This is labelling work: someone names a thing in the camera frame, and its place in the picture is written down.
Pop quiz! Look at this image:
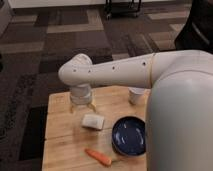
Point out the white cup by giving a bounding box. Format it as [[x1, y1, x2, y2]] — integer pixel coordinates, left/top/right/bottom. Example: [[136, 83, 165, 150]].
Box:
[[129, 87, 145, 105]]

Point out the black office chair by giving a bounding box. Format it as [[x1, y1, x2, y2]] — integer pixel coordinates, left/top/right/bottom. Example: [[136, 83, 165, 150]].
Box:
[[175, 0, 213, 54]]

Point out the dark blue ceramic bowl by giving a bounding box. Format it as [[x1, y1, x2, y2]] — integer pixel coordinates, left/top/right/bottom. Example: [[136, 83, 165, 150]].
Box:
[[112, 116, 146, 157]]

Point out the orange carrot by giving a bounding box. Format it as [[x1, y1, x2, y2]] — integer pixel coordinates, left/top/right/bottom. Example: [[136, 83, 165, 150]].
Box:
[[85, 149, 112, 166]]

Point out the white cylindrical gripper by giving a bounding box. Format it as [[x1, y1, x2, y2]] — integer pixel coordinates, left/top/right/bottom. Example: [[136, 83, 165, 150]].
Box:
[[70, 84, 96, 113]]

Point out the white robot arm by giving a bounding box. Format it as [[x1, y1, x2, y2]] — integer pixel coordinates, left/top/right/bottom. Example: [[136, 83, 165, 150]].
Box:
[[58, 50, 213, 171]]

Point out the black rolling cart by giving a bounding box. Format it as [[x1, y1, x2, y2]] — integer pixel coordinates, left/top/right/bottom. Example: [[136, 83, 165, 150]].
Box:
[[104, 0, 142, 20]]

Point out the white sponge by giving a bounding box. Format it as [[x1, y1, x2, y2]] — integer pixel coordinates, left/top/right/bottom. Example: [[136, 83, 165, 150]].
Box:
[[82, 114, 105, 130]]

